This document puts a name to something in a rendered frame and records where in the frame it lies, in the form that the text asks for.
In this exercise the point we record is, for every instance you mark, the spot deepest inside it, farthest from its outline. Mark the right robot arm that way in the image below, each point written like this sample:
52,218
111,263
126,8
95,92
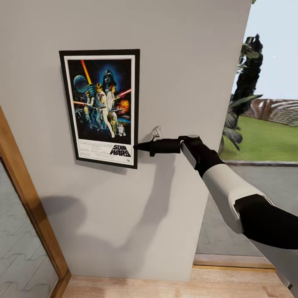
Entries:
244,208

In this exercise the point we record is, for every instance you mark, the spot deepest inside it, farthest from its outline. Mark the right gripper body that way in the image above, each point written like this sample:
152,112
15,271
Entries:
159,146

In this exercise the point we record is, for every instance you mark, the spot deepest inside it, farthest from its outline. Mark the poster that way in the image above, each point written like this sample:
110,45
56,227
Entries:
102,91

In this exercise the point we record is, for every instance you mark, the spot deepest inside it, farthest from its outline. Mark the door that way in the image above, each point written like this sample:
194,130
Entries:
31,262

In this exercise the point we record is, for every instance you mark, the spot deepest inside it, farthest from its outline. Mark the fixed window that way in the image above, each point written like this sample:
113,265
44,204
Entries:
260,136

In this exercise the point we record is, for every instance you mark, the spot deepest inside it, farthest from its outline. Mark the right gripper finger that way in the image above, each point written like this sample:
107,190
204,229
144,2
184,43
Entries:
144,147

